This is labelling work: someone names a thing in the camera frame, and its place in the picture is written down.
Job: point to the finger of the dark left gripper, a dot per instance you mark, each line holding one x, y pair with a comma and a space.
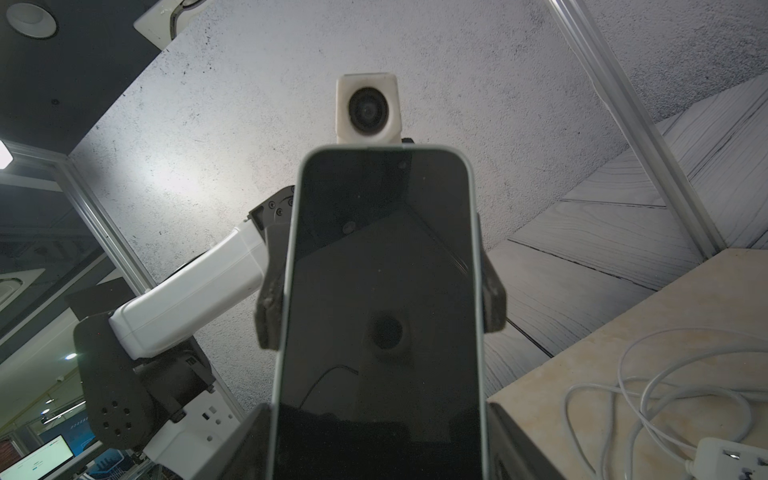
269, 304
492, 292

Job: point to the black phone white edge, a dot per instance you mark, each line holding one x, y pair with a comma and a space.
380, 366

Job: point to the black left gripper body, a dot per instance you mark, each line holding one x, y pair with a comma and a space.
272, 217

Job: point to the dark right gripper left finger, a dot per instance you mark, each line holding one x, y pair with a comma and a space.
244, 455

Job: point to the white power strip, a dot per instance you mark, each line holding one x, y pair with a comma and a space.
717, 459

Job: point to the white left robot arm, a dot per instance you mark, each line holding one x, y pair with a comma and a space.
142, 380

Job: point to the aluminium left frame post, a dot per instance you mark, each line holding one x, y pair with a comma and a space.
614, 88

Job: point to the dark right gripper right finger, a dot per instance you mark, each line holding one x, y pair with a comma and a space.
512, 454

